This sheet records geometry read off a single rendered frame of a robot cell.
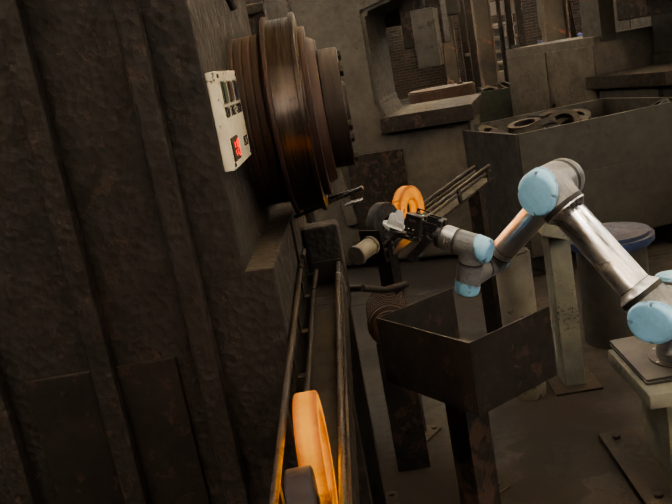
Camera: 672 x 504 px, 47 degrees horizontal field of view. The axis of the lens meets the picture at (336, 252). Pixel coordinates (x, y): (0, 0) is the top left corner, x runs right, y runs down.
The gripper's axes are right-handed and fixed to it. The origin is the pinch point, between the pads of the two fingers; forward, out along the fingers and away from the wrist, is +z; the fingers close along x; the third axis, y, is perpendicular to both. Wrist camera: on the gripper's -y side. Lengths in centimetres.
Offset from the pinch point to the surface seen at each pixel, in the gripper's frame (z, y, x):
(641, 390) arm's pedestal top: -85, -17, 11
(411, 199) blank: 0.3, 4.2, -16.1
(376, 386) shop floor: 12, -79, -29
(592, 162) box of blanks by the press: -8, -17, -190
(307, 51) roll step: -6, 58, 54
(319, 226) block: 1.9, 8.1, 32.9
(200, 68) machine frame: -13, 60, 95
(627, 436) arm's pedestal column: -82, -47, -13
